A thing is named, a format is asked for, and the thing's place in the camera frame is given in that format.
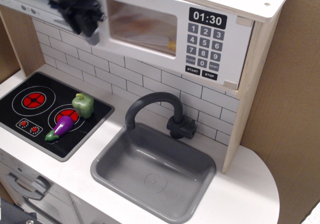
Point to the brown cardboard panel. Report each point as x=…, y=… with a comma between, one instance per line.
x=283, y=127

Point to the white toy microwave door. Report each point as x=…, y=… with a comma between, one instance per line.
x=210, y=44

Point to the yellow handled toy knife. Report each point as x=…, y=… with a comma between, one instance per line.
x=154, y=40

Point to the wooden toy microwave cabinet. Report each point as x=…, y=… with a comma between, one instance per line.
x=265, y=14

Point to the green toy bell pepper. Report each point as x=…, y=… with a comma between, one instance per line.
x=83, y=104

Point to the grey toy range hood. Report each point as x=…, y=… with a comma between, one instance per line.
x=39, y=9

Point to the grey toy oven door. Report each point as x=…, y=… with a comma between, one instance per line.
x=35, y=193

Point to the grey toy sink basin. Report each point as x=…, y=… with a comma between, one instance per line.
x=156, y=172

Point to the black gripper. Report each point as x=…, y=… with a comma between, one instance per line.
x=88, y=13

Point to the purple toy eggplant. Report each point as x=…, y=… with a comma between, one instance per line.
x=64, y=125

